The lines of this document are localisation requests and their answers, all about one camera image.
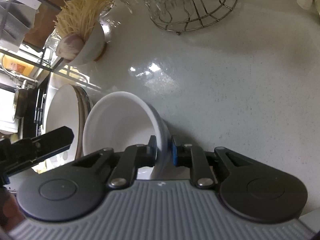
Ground white plastic bowl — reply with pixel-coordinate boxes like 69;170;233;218
82;92;171;180

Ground white leaf pattern plate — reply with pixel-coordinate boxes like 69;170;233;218
44;84;92;171

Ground person left hand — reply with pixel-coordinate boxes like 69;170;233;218
0;187;25;232

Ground steel pot in sink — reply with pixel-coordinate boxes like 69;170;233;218
13;88;28;119

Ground black dish rack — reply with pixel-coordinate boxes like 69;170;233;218
1;0;56;86

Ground bowl with garlic and noodles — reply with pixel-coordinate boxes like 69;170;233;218
55;22;106;67

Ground dark wooden cutting board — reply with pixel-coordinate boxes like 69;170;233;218
23;0;67;50

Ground dried noodle bundle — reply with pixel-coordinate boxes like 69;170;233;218
54;0;114;41

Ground wire basket with glassware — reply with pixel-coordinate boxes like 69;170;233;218
120;0;238;34

